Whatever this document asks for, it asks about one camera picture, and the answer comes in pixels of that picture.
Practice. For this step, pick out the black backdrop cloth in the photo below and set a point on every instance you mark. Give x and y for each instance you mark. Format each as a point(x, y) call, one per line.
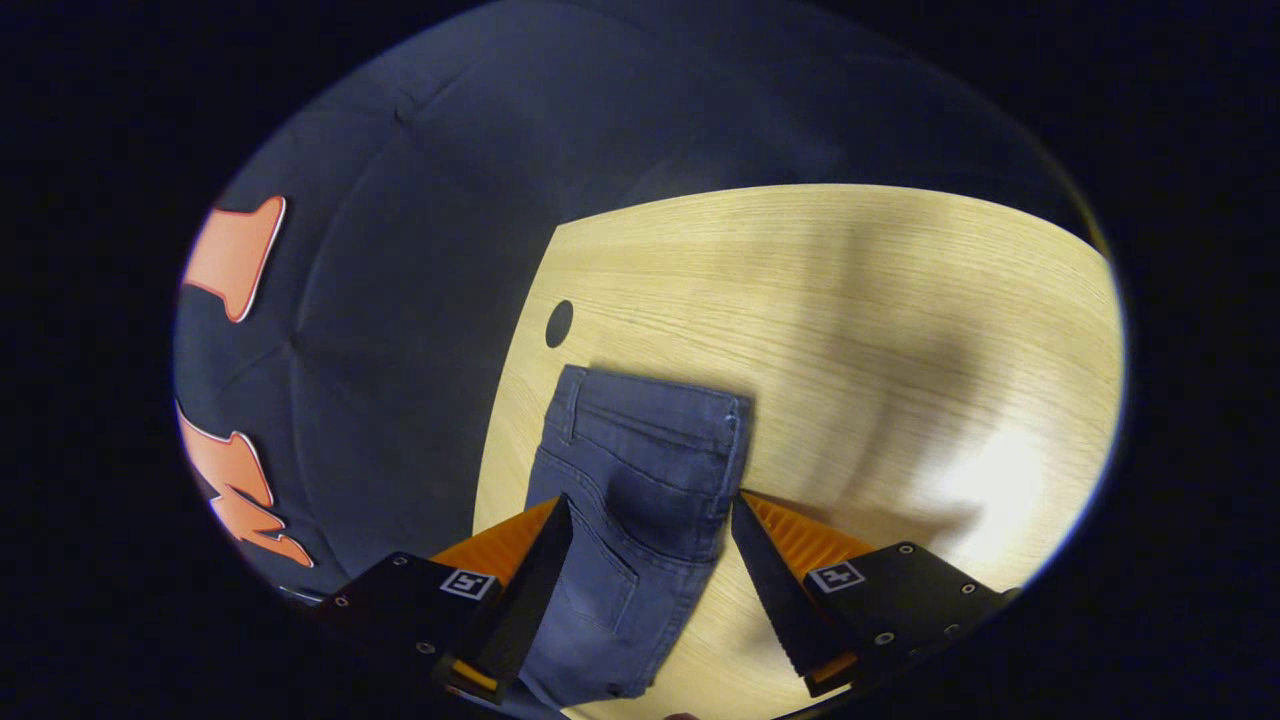
point(400, 250)

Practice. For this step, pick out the dark jeans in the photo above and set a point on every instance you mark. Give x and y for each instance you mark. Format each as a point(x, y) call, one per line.
point(640, 470)

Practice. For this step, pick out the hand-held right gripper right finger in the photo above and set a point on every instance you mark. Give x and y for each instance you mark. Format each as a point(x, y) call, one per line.
point(780, 600)

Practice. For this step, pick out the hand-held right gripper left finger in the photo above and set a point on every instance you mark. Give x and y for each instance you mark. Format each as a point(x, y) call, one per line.
point(530, 590)

